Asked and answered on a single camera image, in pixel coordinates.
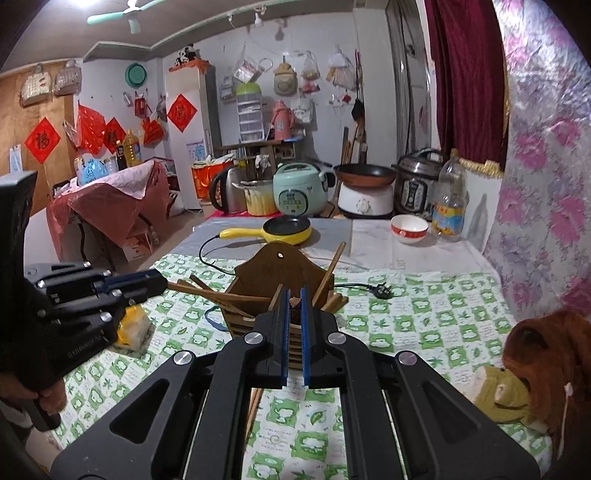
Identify white electric cooker base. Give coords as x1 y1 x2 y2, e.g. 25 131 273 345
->
337 182 395 219

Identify red and white bowl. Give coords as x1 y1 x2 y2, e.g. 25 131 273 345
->
390 215 429 244

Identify clear hanging plastic bag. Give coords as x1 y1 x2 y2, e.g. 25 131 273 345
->
231 44 264 86

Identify black pressure cooker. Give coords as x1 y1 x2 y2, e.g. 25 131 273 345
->
394 148 446 220

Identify olive green plush toy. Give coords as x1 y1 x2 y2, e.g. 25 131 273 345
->
473 364 550 432

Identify brown wok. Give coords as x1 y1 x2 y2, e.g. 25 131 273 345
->
333 164 398 188

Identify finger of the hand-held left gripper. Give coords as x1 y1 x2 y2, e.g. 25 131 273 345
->
34 285 162 324
23 262 168 292

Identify white tote bag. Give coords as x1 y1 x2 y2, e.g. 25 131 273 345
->
290 97 317 124

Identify clear bottle with yellow label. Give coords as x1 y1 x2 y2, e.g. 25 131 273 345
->
431 154 468 243

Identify cardboard box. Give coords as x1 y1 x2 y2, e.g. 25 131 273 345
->
122 226 158 261

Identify plastic drawer tower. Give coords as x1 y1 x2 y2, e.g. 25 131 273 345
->
236 82 265 143

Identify white fridge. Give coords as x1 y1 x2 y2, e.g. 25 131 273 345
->
165 65 220 213

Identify white table cloth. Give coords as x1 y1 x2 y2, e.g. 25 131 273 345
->
348 217 490 275

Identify large red paper square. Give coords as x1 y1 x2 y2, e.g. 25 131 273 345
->
24 117 62 164

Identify red gift bag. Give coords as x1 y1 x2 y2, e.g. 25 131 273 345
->
191 161 234 199

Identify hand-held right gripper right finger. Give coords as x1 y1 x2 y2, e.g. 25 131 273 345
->
300 285 541 480

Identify steel electric kettle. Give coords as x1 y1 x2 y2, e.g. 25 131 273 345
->
210 165 247 214

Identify red plastic bag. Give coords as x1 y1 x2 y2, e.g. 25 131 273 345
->
74 102 108 153

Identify green patterned tablecloth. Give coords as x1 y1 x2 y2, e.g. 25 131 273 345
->
60 256 555 480

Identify pink thermos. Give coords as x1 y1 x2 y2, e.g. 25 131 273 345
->
270 100 293 141

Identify blue and white plastic bag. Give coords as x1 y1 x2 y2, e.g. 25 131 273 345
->
74 154 109 186

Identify yellow cooking pot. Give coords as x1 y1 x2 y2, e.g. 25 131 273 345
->
233 180 280 217

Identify green ceiling fan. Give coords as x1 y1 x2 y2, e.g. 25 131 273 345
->
87 0 171 34

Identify white hanging bag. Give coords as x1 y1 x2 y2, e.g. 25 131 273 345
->
327 46 358 90

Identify grey table mat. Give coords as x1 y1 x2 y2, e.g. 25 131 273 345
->
159 216 354 278

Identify dark red curtain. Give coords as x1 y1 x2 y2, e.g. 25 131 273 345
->
424 0 511 178

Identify beige hanging hat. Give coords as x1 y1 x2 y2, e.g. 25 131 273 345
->
272 55 297 97

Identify brown wooden chopstick holder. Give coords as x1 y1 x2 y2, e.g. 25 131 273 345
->
223 242 345 370

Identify brown plush toy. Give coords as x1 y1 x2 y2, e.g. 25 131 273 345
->
502 308 591 476

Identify panda plush toy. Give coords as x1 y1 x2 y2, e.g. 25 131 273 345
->
174 44 200 68

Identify small red paper square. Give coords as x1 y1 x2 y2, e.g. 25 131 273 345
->
102 117 125 154

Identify yellow tissue pack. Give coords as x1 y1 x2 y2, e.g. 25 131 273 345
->
113 305 155 354

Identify beige handbag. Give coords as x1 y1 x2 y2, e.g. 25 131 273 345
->
19 64 52 108
54 59 83 97

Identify mint green rice cooker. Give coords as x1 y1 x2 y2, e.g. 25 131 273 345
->
272 161 329 217

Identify green round basin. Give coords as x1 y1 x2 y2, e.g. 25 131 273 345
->
126 62 148 88

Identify yellow cooking oil bottle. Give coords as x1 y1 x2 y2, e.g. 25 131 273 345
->
124 129 143 168

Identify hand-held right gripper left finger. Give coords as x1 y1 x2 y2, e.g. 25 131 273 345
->
51 285 291 480

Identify brown wooden door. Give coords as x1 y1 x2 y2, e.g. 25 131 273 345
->
0 69 77 204

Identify blue rubber band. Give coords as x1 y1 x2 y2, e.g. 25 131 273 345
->
204 305 227 332

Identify pink floral wall sheet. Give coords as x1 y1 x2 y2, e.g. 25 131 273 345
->
480 0 591 324

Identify red paper square on fridge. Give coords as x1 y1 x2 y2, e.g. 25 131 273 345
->
166 93 198 134

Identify red plastic table cover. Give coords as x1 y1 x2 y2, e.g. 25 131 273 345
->
46 161 171 259

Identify hanging bag with red contents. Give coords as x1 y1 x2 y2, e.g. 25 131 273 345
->
300 51 321 93

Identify person's left hand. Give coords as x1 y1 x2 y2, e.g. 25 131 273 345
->
0 369 68 416

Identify yellow electric frying pan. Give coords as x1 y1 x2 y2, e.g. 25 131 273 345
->
219 217 312 245

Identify red folded decoration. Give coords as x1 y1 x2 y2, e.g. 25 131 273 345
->
142 117 167 147

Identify black power cable with plug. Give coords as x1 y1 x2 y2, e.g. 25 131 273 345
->
199 233 393 301

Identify white floral cloth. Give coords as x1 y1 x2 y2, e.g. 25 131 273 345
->
99 159 160 199

